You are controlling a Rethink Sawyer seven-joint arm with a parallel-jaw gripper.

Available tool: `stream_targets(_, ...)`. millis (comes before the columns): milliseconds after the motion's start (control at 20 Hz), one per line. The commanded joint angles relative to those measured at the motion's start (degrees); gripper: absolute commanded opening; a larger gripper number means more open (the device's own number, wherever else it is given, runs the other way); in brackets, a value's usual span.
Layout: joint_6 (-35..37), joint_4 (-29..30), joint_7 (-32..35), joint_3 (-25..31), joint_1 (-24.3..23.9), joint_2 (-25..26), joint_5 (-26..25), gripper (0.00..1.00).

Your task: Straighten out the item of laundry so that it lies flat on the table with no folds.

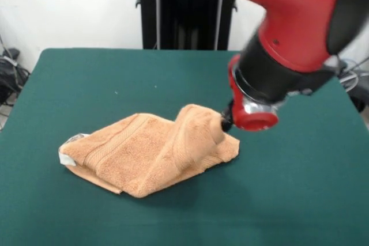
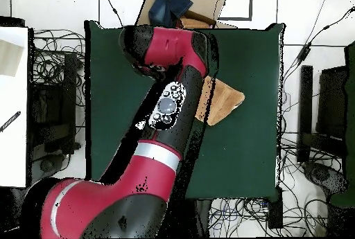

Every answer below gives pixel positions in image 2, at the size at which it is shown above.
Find dark brown garment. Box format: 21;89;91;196
182;9;218;27

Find dark green fabric furniture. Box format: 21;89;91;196
329;40;355;209

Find black metal frame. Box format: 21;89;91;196
296;64;347;165

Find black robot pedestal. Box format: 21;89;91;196
191;198;213;238

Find dark green table cloth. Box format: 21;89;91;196
84;19;285;201

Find black rectangular box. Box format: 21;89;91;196
267;187;284;230

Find blue jeans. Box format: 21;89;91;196
148;0;194;28

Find black cable with adapter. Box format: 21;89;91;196
282;6;355;85

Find black striped pen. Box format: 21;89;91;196
0;110;22;133

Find white desk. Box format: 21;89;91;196
0;26;30;188

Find black equipment rack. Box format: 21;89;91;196
28;51;80;157

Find tan terry towel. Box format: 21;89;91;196
194;74;246;127

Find beige paper sheet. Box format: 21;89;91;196
0;39;24;78

